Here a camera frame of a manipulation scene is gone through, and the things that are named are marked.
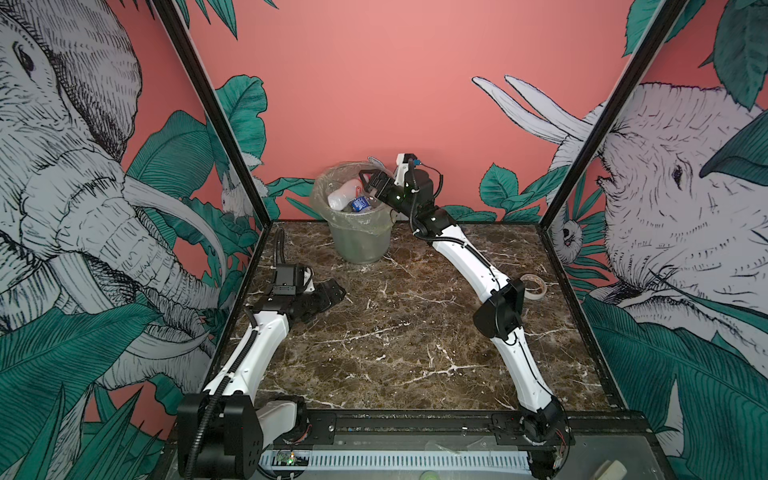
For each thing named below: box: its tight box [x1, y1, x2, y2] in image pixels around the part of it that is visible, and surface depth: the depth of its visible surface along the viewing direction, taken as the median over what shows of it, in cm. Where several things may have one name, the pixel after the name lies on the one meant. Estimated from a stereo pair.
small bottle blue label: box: [351, 196, 371, 212], surface depth 97 cm
